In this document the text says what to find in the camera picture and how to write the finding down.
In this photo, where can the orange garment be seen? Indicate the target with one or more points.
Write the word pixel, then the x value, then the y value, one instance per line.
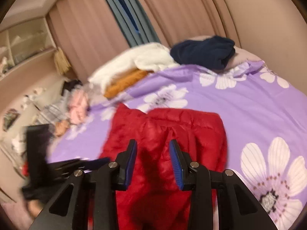
pixel 122 82

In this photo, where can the small orange cloth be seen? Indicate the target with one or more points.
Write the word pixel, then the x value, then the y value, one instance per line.
pixel 61 128

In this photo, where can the hanging straw tassel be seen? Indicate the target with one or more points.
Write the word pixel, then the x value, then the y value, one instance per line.
pixel 62 61

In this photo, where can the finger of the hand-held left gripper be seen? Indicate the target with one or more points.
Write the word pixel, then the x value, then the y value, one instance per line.
pixel 93 164

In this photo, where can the beige pillow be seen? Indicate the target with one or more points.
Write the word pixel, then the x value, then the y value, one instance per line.
pixel 242 57

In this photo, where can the navy garment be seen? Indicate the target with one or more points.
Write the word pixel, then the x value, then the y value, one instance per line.
pixel 199 50

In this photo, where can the grey plaid cloth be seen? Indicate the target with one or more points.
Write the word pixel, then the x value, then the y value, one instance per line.
pixel 52 112

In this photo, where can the teal curtain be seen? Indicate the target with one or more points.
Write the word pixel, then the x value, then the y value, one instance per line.
pixel 127 14

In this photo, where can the purple floral bed sheet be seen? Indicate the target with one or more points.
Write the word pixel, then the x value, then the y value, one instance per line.
pixel 239 105

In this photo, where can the black cloth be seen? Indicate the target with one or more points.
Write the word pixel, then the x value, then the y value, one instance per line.
pixel 70 86

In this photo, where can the beige wall cabinet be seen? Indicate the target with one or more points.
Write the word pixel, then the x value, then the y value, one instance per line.
pixel 26 43

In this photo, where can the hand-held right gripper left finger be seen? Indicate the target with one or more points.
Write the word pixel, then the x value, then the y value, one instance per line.
pixel 130 167

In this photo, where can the pink garment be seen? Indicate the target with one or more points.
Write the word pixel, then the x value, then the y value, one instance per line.
pixel 78 107

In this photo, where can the white fleece garment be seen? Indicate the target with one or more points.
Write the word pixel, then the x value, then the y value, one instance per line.
pixel 124 64

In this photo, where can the red puffer jacket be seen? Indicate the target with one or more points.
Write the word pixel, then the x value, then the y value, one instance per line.
pixel 191 129

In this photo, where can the beige curtain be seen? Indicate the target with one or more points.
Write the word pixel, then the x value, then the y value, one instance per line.
pixel 187 9
pixel 84 28

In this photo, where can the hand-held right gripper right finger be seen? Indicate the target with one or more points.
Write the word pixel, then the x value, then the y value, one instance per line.
pixel 176 165

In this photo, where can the white plush toys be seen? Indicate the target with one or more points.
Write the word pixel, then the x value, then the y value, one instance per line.
pixel 33 95

